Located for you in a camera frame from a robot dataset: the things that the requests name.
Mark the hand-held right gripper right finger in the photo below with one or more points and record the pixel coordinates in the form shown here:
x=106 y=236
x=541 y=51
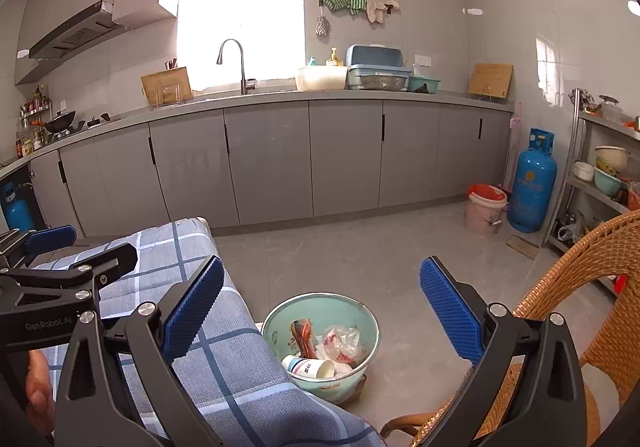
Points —
x=452 y=312

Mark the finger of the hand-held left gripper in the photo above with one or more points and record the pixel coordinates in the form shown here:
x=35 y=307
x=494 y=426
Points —
x=50 y=238
x=110 y=264

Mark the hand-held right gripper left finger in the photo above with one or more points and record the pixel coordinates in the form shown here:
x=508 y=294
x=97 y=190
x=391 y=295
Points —
x=192 y=307

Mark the mint green basin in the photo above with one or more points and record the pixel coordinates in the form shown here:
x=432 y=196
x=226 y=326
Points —
x=280 y=322

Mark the orange and blue plastic bag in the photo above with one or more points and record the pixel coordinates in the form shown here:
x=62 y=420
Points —
x=302 y=339

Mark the white paper cup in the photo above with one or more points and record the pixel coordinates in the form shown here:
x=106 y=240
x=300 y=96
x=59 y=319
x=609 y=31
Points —
x=307 y=367

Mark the person's left hand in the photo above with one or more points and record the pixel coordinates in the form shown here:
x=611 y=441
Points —
x=40 y=392

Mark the blue gas cylinder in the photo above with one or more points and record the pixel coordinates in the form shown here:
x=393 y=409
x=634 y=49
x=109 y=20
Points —
x=17 y=212
x=532 y=182

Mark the blue plaid cloth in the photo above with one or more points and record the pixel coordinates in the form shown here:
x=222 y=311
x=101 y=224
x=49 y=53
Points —
x=235 y=357

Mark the small wooden board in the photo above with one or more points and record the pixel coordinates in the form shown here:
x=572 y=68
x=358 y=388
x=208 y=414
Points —
x=521 y=247

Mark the cluster of sauce bottles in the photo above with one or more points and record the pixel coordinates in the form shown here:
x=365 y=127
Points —
x=30 y=144

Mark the pink plastic bucket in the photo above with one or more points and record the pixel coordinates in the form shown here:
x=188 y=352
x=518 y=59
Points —
x=484 y=219

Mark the black wok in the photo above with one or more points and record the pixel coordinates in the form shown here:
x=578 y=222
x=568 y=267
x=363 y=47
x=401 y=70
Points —
x=60 y=122

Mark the gas stove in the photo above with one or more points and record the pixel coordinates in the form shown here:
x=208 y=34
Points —
x=95 y=123

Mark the red bucket liner bag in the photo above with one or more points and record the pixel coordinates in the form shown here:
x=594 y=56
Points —
x=487 y=192

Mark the wicker chair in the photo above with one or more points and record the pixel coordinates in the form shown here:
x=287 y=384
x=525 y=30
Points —
x=590 y=252

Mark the grey kitchen base cabinets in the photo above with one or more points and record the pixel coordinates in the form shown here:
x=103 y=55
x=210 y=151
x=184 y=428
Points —
x=270 y=162

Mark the wooden cutting board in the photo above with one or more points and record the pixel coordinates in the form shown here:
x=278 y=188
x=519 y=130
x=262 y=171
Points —
x=165 y=84
x=491 y=79

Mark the white bowl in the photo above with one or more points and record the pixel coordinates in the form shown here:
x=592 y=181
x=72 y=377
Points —
x=583 y=172

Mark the metal shelf rack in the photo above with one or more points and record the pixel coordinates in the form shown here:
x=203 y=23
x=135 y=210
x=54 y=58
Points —
x=572 y=152

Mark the green bowl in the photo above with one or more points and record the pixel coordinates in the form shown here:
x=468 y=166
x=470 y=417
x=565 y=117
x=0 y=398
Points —
x=607 y=182

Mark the knife holder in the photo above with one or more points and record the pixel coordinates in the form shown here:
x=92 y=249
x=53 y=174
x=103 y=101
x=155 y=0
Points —
x=171 y=64

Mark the range hood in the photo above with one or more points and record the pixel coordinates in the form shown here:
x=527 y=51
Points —
x=75 y=29

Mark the cream patterned bowl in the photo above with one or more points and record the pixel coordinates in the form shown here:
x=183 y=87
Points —
x=611 y=158

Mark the metal kitchen faucet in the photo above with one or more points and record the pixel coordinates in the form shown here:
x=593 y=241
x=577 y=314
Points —
x=246 y=84

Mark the green plastic basket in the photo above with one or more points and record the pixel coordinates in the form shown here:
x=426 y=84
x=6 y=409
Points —
x=424 y=85

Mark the white plastic tub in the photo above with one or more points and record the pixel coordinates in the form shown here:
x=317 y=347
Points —
x=321 y=78

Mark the blue lidded dish rack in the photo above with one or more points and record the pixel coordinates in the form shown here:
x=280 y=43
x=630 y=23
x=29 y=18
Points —
x=375 y=57

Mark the small teal bottle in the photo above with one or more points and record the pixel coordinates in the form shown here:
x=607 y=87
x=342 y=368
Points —
x=312 y=62

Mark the bright window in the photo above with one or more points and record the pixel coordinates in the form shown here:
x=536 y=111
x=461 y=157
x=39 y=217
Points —
x=240 y=22

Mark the yellow soap bottle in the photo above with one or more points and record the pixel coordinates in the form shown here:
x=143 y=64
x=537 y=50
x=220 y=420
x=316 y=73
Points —
x=334 y=59

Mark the grey hanging duster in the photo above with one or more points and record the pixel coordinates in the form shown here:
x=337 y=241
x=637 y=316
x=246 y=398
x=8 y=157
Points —
x=322 y=27

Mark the pink hanging gloves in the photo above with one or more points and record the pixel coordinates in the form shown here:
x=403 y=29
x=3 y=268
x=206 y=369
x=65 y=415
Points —
x=377 y=12

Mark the green striped towel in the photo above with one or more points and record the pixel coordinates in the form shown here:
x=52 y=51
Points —
x=345 y=4

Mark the wall rack of condiment bottles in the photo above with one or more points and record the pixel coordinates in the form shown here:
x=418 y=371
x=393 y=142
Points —
x=35 y=104

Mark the white wall outlet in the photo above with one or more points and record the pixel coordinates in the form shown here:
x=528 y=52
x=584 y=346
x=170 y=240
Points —
x=423 y=61

